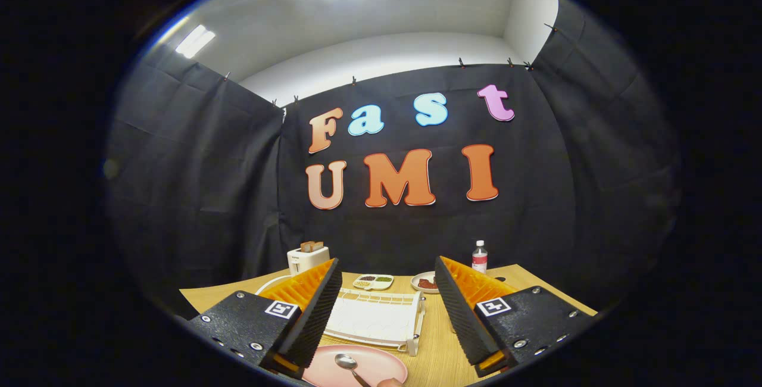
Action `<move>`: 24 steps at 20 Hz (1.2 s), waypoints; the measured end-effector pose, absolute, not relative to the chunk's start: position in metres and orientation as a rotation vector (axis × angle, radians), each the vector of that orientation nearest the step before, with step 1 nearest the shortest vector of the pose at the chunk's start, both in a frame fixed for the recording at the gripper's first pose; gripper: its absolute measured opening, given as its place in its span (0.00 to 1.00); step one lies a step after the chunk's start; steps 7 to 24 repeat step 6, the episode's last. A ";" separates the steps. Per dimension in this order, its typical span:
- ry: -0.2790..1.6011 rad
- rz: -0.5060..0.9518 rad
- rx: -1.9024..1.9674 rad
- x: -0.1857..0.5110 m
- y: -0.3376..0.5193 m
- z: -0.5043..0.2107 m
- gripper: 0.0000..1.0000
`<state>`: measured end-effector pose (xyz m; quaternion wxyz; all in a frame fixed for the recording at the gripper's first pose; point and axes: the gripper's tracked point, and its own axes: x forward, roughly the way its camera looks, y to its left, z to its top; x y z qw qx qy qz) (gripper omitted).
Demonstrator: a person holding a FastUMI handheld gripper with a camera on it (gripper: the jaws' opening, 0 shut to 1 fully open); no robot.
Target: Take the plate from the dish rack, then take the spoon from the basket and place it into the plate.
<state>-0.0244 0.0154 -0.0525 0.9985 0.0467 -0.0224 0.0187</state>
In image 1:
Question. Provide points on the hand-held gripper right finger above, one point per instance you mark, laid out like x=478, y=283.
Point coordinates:
x=464, y=321

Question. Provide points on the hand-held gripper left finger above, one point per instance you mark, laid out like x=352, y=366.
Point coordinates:
x=309, y=321

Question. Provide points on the pink plate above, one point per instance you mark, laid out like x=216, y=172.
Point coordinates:
x=381, y=363

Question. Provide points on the white oval plate with meat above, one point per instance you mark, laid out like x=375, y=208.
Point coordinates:
x=417, y=275

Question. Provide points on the white divided dish with beans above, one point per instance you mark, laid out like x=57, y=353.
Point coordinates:
x=374, y=282

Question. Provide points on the red-brown meat piece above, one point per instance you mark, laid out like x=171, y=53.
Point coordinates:
x=427, y=283

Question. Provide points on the white toaster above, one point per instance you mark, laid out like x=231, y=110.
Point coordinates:
x=306, y=261

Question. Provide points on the clear bottle with red label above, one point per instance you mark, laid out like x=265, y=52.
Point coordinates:
x=480, y=262

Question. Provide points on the black backdrop cloth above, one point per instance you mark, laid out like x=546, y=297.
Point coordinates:
x=417, y=232

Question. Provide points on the narrow ceiling light panel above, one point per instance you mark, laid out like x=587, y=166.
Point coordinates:
x=195, y=41

